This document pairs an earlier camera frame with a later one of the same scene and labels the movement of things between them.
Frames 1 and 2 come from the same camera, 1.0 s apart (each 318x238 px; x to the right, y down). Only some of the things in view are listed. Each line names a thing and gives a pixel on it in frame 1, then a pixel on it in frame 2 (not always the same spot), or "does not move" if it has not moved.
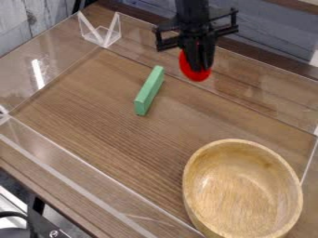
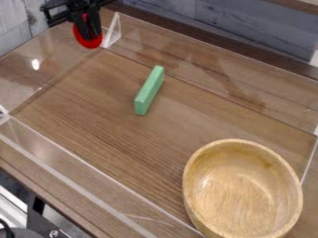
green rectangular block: [150, 91] does not move
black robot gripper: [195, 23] → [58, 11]
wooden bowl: [242, 191] does not move
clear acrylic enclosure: [207, 158] does not move
